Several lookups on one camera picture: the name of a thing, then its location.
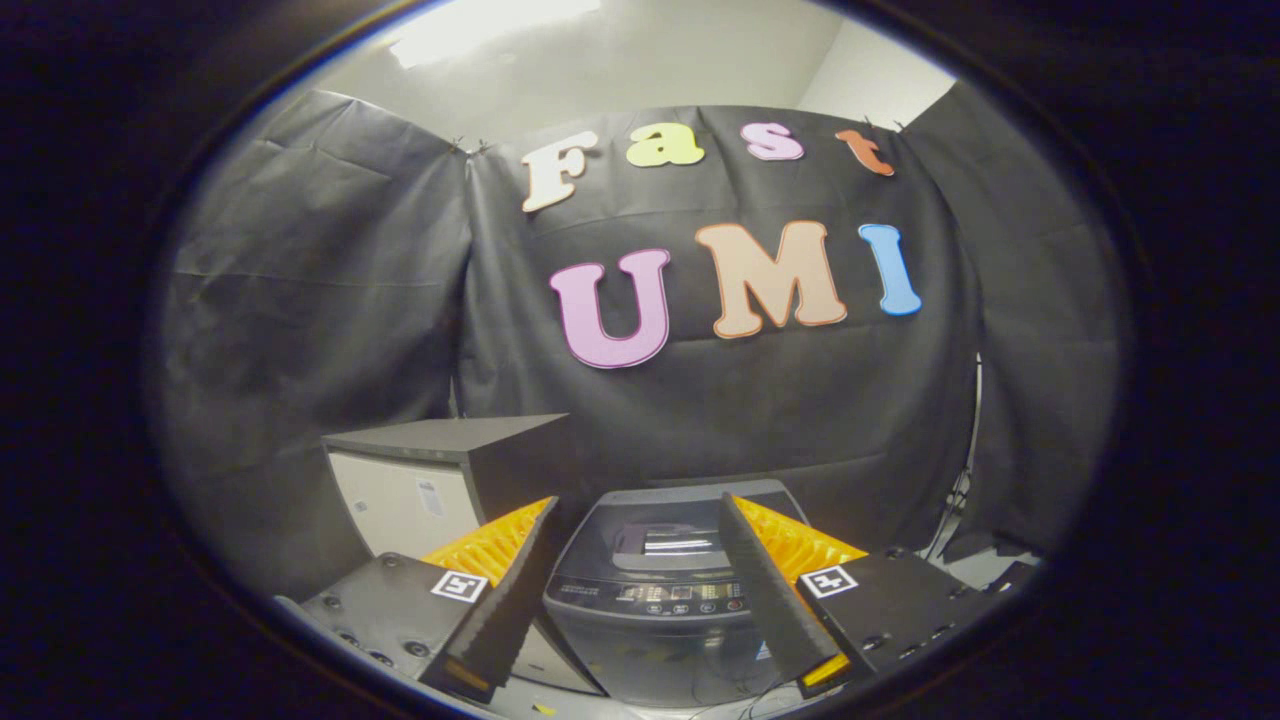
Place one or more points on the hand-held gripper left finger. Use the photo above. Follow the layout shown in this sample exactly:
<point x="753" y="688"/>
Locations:
<point x="510" y="590"/>

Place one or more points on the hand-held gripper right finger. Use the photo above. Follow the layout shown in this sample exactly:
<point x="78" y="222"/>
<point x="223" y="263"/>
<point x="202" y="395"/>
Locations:
<point x="770" y="590"/>

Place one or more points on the grey washing machine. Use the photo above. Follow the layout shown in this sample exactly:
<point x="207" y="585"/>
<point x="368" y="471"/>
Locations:
<point x="640" y="650"/>

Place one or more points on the grey and white cabinet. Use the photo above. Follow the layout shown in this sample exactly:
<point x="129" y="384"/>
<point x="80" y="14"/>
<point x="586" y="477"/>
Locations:
<point x="400" y="500"/>

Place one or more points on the black backdrop cloth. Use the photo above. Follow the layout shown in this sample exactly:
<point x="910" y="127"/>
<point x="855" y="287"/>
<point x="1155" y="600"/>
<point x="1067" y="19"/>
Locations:
<point x="720" y="420"/>

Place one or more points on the black box on floor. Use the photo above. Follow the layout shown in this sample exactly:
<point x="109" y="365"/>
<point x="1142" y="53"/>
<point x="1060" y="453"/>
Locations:
<point x="1012" y="578"/>

